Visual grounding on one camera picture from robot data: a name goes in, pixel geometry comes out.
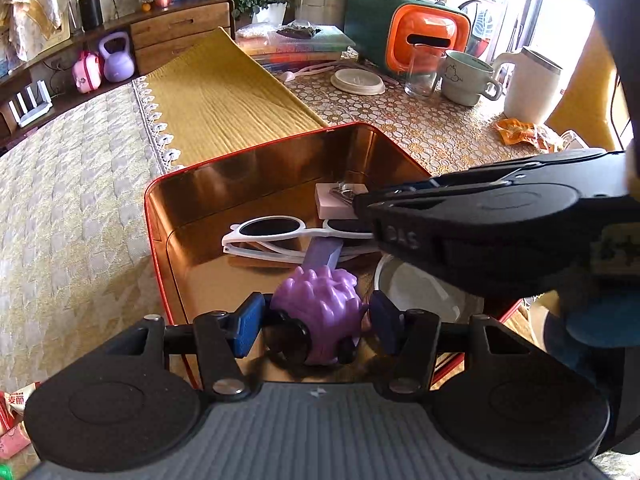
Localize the washing machine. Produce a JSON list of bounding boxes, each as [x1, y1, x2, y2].
[[444, 0, 507, 59]]

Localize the silver nail clipper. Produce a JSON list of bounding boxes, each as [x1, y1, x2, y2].
[[327, 183, 371, 206]]

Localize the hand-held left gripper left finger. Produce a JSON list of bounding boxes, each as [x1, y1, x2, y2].
[[132, 291, 267, 402]]

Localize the white router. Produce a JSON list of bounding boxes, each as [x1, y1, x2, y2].
[[6, 82, 54, 128]]

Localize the purple spiky massage roller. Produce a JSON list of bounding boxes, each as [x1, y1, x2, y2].
[[264, 265, 374, 367]]

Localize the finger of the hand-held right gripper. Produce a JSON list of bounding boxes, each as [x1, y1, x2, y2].
[[352, 179, 502, 222], [431, 147, 627, 189]]

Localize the dark bag on books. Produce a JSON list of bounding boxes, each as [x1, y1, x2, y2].
[[277, 22, 321, 41]]

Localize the clear drinking glass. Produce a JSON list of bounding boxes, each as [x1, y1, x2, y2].
[[403, 42, 441, 99]]

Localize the green and orange storage box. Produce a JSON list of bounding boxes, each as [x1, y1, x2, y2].
[[344, 0, 474, 79]]

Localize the wooden television cabinet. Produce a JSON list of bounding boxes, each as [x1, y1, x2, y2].
[[0, 0, 237, 152]]

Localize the red snack packet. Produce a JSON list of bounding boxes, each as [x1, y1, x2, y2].
[[0, 381, 44, 417]]

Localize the person's right hand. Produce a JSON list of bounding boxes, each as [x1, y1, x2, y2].
[[542, 280, 640, 387]]

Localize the pink plastic spoon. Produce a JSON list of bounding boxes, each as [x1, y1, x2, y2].
[[259, 59, 341, 84]]

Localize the round metal tin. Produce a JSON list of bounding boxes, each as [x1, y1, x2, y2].
[[374, 254, 487, 325]]

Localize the orange snack wrapper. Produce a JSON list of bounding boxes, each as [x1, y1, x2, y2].
[[494, 117, 566, 154]]

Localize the black cylinder speaker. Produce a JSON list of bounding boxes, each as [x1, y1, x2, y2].
[[78, 0, 105, 32]]

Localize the pink rectangular block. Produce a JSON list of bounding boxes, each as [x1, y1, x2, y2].
[[314, 183, 372, 220]]

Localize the stack of plastic boxes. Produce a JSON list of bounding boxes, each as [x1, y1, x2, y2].
[[235, 22, 356, 74]]

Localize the white jug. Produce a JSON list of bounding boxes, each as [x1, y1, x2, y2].
[[492, 45, 564, 126]]

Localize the patterned cream cloth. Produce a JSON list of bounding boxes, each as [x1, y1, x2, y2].
[[0, 0, 77, 62]]

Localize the yellow table runner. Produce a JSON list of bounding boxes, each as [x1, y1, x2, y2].
[[132, 27, 331, 169]]

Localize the pink snack packet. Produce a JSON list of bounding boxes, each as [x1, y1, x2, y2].
[[0, 422, 31, 461]]

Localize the purple kettlebell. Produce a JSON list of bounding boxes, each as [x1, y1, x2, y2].
[[98, 31, 136, 84]]

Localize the white sunglasses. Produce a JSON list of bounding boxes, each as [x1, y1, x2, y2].
[[222, 215, 382, 264]]

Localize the pale green mug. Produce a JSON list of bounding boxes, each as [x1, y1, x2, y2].
[[439, 49, 504, 108]]

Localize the red tin box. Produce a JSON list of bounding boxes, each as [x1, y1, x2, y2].
[[144, 122, 526, 397]]

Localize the pink toy suitcase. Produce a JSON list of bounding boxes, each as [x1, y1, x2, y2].
[[72, 51, 105, 95]]

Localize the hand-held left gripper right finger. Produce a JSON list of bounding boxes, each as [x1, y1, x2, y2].
[[369, 290, 517, 402]]

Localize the white round lid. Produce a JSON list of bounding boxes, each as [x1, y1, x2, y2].
[[329, 67, 386, 96]]

